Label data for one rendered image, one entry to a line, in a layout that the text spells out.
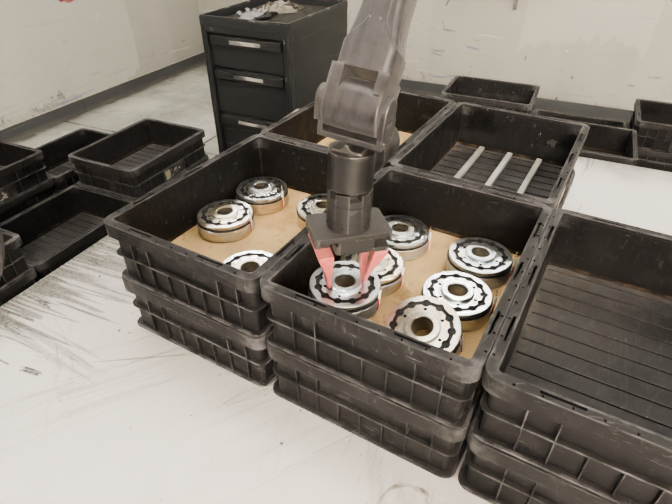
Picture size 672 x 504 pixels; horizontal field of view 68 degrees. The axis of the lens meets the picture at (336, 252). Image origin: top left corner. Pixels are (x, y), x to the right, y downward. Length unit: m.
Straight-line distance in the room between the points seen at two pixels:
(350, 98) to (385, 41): 0.07
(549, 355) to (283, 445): 0.39
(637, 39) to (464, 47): 1.12
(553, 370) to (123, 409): 0.63
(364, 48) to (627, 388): 0.53
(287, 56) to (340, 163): 1.72
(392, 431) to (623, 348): 0.34
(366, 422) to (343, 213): 0.30
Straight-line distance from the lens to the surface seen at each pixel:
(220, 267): 0.69
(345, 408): 0.75
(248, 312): 0.73
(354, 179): 0.59
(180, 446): 0.80
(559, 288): 0.88
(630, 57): 4.07
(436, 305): 0.70
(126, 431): 0.84
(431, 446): 0.71
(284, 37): 2.27
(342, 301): 0.68
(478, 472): 0.70
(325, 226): 0.64
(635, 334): 0.84
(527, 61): 4.09
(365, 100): 0.55
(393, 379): 0.65
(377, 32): 0.57
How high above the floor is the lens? 1.34
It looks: 36 degrees down
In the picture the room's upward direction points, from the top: straight up
